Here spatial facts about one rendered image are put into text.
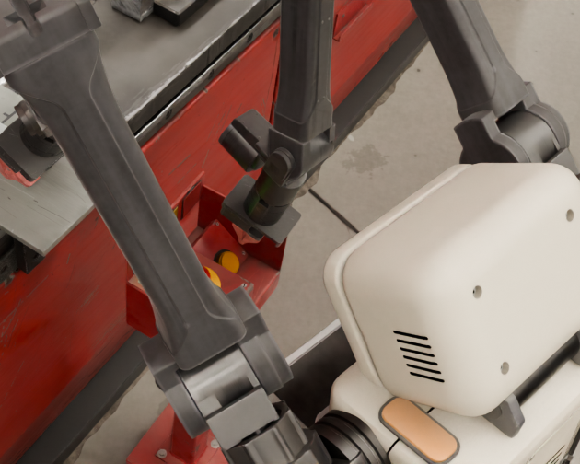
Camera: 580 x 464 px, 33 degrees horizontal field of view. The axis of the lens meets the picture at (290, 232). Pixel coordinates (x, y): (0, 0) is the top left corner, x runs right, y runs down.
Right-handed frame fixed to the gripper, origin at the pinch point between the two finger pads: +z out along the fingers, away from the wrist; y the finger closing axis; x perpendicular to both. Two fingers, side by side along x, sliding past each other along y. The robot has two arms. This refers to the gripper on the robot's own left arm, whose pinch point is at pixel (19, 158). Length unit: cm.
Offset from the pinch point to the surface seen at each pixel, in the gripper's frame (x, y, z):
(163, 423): 56, -16, 72
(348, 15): 22, -101, 41
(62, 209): 8.1, 1.9, -2.4
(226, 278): 32.3, -14.8, 9.2
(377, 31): 32, -123, 59
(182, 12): -0.8, -47.2, 15.6
